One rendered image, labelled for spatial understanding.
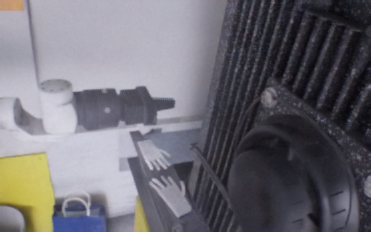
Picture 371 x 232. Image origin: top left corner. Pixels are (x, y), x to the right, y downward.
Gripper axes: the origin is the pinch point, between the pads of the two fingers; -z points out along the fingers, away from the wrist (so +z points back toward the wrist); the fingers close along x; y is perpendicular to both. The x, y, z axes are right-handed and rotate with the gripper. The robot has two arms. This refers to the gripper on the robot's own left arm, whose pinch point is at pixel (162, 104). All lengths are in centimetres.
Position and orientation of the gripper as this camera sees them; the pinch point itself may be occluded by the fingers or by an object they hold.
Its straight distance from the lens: 64.8
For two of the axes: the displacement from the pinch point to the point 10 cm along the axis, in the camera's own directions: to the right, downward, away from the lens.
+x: -3.7, -5.4, 7.6
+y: -1.4, 8.4, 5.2
